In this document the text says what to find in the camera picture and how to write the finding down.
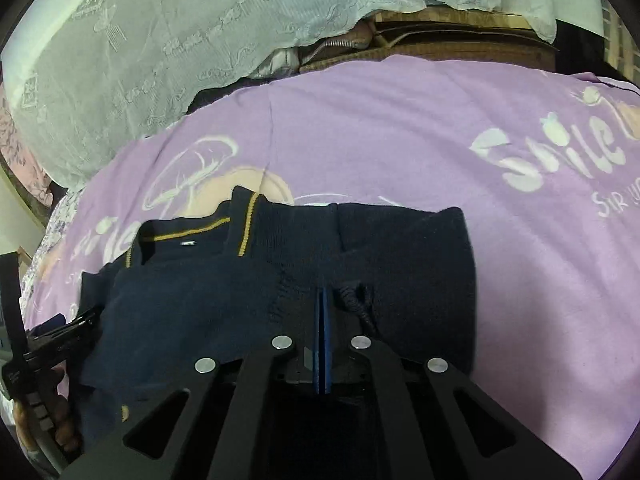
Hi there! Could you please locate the navy knit sweater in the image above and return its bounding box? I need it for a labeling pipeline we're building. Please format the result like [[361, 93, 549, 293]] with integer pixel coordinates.
[[70, 186, 478, 456]]

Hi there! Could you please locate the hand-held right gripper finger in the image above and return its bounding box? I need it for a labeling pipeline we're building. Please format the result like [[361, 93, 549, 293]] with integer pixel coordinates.
[[60, 287, 325, 480], [324, 287, 583, 480]]

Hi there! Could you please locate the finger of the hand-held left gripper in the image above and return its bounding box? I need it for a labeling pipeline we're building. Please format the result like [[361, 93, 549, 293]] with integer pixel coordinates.
[[27, 307, 103, 361]]

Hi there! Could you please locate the pink floral curtain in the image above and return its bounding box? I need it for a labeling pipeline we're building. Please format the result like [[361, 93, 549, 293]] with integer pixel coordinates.
[[0, 85, 56, 211]]

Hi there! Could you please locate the brown woven furniture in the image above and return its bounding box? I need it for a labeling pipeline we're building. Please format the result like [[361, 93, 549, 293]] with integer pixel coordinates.
[[300, 7, 558, 73]]

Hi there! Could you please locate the white lace bed net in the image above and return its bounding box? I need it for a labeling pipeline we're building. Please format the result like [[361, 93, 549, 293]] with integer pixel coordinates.
[[2, 0, 558, 191]]

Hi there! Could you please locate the purple floral bed sheet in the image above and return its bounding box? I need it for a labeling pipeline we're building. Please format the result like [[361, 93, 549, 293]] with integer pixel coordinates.
[[22, 190, 83, 311]]

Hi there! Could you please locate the person's left hand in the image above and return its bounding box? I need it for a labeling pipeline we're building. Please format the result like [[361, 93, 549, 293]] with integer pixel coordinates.
[[12, 365, 83, 466]]

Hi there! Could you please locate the purple printed blanket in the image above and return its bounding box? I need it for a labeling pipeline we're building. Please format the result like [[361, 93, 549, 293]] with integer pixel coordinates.
[[22, 55, 640, 480]]

